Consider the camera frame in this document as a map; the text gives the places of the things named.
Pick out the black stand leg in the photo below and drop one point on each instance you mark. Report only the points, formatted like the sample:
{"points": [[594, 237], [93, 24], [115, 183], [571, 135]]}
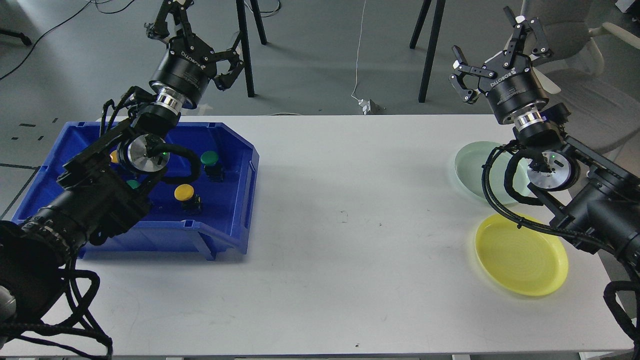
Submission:
{"points": [[435, 30], [244, 39]]}

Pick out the orange push button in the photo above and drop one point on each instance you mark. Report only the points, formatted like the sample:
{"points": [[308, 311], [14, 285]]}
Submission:
{"points": [[114, 159]]}

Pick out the yellow push button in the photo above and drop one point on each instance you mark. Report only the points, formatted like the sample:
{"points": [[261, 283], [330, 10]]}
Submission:
{"points": [[190, 202]]}

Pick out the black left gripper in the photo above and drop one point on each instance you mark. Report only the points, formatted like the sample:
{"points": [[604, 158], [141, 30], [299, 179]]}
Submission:
{"points": [[181, 67]]}

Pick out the pale green plate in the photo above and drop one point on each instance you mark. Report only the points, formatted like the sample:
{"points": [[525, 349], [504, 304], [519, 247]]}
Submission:
{"points": [[468, 169]]}

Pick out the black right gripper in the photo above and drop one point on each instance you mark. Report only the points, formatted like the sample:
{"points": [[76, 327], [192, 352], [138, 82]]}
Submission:
{"points": [[512, 87]]}

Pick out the green push button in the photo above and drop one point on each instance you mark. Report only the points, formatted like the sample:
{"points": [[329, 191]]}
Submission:
{"points": [[133, 184], [212, 166]]}

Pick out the yellow plate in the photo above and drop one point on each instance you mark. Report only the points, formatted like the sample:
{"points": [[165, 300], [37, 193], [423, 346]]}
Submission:
{"points": [[520, 260]]}

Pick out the black stand leg left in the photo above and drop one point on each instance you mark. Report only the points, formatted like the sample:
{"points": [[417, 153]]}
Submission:
{"points": [[244, 39]]}

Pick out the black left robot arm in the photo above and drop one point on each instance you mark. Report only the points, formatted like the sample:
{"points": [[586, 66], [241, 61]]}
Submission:
{"points": [[106, 187]]}

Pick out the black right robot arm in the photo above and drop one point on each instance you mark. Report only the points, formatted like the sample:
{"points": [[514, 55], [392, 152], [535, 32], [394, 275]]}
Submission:
{"points": [[595, 202]]}

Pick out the blue plastic bin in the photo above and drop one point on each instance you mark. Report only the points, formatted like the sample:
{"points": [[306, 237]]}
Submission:
{"points": [[224, 222]]}

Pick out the black stand leg right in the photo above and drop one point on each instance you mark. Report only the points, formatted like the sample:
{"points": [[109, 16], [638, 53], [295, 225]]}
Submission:
{"points": [[435, 30]]}

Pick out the grey office chair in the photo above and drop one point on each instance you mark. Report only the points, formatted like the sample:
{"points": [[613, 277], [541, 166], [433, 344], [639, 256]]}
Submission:
{"points": [[601, 116]]}

